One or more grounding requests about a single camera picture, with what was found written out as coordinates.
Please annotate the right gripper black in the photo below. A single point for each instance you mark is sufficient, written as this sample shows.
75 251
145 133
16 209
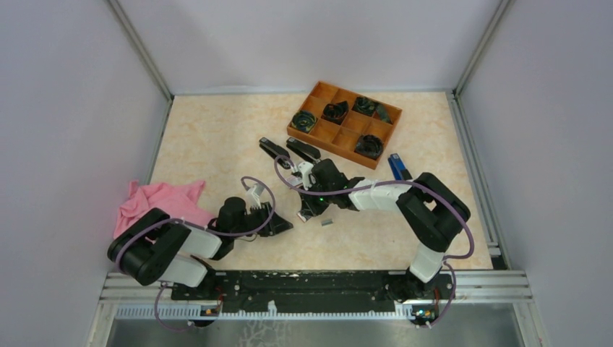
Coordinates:
309 205

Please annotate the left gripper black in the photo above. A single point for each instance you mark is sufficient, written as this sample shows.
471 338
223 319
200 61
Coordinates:
276 225

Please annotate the black stapler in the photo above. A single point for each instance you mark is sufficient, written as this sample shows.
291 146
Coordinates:
305 151
276 152

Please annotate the blue stapler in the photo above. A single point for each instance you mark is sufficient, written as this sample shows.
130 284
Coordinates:
398 168

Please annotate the tray of staple strips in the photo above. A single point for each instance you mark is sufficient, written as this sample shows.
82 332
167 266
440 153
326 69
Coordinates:
303 217

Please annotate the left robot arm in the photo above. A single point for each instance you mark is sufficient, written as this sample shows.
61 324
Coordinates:
160 248

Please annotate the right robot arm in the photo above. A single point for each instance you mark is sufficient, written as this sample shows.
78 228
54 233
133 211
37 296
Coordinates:
433 212

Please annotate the red white staple box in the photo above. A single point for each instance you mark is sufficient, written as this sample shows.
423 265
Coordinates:
294 181

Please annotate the pink cloth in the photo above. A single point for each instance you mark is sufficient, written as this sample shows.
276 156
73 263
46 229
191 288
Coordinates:
178 201

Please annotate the black coiled item lower right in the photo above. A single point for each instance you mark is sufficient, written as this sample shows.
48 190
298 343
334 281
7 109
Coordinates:
369 146

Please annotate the black coiled item blue-green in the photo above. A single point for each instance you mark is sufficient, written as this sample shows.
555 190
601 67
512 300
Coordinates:
304 121

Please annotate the orange compartment tray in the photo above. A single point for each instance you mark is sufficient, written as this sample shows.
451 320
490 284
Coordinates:
341 139

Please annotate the black coiled item centre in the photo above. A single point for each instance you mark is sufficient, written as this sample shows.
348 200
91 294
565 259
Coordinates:
335 112

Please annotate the black coiled item upper right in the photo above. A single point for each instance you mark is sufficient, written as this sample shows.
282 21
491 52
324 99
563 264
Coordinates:
365 106

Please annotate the dark green flat item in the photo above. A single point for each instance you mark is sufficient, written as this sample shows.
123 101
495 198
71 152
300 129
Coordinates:
383 114

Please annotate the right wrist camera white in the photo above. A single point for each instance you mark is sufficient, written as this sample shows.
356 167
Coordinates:
304 170

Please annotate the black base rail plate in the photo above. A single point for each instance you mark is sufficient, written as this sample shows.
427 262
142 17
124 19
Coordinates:
313 292

